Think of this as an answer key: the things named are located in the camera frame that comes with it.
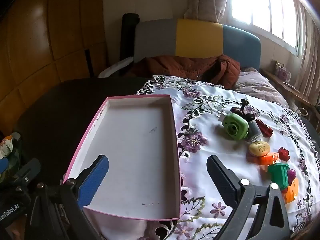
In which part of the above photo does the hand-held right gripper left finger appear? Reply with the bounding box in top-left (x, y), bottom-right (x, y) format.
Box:
top-left (24, 154), bottom-right (109, 240)

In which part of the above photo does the brown quilted jacket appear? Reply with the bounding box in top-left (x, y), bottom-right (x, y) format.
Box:
top-left (130, 54), bottom-right (241, 89)

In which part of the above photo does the black rolled mat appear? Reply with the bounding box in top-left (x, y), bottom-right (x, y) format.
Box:
top-left (119, 13), bottom-right (140, 63)

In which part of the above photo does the crumpled snack bag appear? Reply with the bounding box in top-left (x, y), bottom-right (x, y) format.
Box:
top-left (0, 132), bottom-right (22, 160)

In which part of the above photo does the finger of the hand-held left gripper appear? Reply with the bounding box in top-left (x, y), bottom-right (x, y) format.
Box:
top-left (0, 158), bottom-right (10, 174)
top-left (12, 158), bottom-right (42, 183)

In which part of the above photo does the window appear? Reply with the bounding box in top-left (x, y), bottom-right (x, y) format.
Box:
top-left (226, 0), bottom-right (307, 58)

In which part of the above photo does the patterned small box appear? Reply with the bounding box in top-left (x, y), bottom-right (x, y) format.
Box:
top-left (275, 60), bottom-right (292, 83)

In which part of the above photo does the orange toy block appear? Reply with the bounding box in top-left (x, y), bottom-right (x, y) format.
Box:
top-left (246, 152), bottom-right (279, 173)

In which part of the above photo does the red toy block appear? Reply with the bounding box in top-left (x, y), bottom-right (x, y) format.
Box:
top-left (278, 147), bottom-right (290, 161)

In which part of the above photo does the green toy cup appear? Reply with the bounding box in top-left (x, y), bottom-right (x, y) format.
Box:
top-left (268, 162), bottom-right (290, 190)

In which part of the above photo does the grey yellow blue upholstered headboard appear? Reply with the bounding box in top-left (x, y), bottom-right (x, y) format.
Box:
top-left (134, 18), bottom-right (261, 72)

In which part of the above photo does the wooden wardrobe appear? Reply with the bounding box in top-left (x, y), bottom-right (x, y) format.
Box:
top-left (0, 0), bottom-right (110, 130)

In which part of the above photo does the red metallic tube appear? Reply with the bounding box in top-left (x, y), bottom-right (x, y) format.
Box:
top-left (255, 119), bottom-right (273, 138)

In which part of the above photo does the wooden side shelf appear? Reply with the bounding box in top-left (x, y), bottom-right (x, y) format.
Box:
top-left (260, 69), bottom-right (320, 113)

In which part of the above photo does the white floral embroidered tablecloth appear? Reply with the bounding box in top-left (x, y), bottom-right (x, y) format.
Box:
top-left (97, 74), bottom-right (319, 240)

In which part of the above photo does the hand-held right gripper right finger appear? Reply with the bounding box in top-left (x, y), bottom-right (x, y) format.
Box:
top-left (206, 155), bottom-right (292, 240)

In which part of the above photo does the grey cylinder with black cap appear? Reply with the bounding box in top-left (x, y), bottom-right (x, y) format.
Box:
top-left (246, 120), bottom-right (262, 143)

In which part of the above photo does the pale pink bedding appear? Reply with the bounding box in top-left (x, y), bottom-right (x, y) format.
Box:
top-left (232, 67), bottom-right (290, 108)

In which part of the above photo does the yellow oval stone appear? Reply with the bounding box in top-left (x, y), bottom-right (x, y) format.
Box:
top-left (249, 141), bottom-right (270, 157)

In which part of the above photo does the green and white thermometer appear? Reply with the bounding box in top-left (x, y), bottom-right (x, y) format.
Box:
top-left (218, 113), bottom-right (250, 140)

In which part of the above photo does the orange plastic piece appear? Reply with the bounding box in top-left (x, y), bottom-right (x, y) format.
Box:
top-left (281, 179), bottom-right (299, 203)

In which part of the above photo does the pink cardboard box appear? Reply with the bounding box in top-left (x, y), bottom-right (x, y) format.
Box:
top-left (62, 94), bottom-right (182, 222)

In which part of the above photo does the striped beige curtain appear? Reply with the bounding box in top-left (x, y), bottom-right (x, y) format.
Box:
top-left (292, 0), bottom-right (320, 100)

